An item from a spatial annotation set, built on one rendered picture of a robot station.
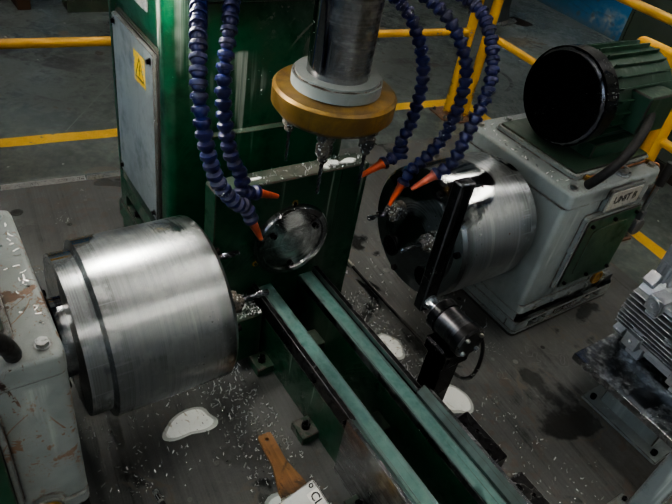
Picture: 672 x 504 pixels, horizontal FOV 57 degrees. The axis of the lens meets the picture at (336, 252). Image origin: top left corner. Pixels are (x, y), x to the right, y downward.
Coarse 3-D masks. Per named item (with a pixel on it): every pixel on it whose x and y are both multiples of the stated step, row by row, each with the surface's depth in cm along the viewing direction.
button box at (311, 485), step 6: (312, 480) 68; (306, 486) 67; (312, 486) 67; (318, 486) 68; (294, 492) 67; (300, 492) 67; (306, 492) 67; (312, 492) 67; (318, 492) 67; (288, 498) 67; (294, 498) 67; (300, 498) 67; (306, 498) 67; (312, 498) 66; (318, 498) 66; (324, 498) 66
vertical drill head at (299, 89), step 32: (320, 0) 78; (352, 0) 76; (384, 0) 79; (320, 32) 80; (352, 32) 78; (320, 64) 82; (352, 64) 81; (288, 96) 83; (320, 96) 82; (352, 96) 82; (384, 96) 88; (288, 128) 93; (320, 128) 82; (352, 128) 82; (320, 160) 87
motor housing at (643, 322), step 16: (640, 288) 110; (656, 288) 108; (624, 304) 111; (640, 304) 109; (624, 320) 112; (640, 320) 108; (656, 320) 106; (640, 336) 109; (656, 336) 106; (656, 352) 108
